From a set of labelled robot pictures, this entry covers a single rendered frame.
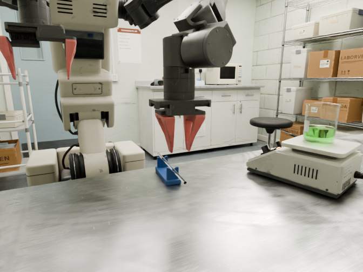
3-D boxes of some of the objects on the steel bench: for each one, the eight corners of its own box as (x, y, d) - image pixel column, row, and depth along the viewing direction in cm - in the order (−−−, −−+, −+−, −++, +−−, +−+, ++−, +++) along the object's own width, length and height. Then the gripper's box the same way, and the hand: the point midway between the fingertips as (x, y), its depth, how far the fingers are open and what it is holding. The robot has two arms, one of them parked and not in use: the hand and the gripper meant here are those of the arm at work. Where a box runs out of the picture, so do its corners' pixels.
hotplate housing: (244, 171, 59) (246, 139, 57) (272, 160, 68) (275, 131, 66) (351, 206, 43) (359, 162, 41) (371, 185, 51) (378, 149, 49)
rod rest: (154, 170, 60) (154, 156, 59) (168, 168, 61) (168, 154, 61) (166, 185, 51) (166, 169, 50) (181, 183, 52) (181, 168, 51)
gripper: (197, 68, 48) (196, 144, 52) (147, 68, 45) (149, 149, 49) (213, 67, 42) (211, 153, 46) (155, 66, 39) (158, 159, 42)
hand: (179, 147), depth 47 cm, fingers open, 3 cm apart
